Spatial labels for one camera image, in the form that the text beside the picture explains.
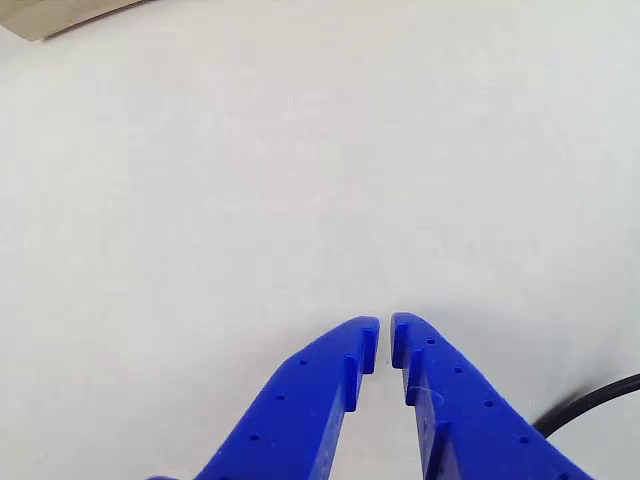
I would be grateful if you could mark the wooden box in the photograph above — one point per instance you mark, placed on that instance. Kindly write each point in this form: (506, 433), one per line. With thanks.
(45, 17)

